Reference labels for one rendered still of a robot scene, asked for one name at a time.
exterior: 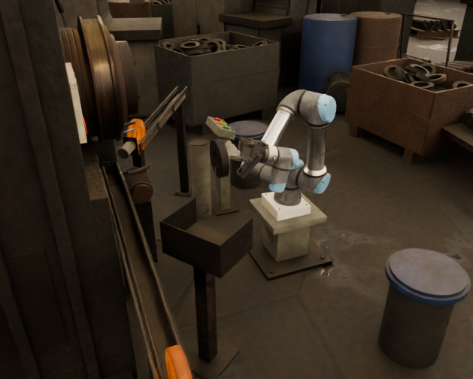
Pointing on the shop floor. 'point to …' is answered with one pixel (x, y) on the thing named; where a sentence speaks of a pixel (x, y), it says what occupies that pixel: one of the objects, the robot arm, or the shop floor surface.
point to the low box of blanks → (412, 104)
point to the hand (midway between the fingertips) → (219, 153)
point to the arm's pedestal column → (286, 253)
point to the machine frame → (43, 214)
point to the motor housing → (143, 205)
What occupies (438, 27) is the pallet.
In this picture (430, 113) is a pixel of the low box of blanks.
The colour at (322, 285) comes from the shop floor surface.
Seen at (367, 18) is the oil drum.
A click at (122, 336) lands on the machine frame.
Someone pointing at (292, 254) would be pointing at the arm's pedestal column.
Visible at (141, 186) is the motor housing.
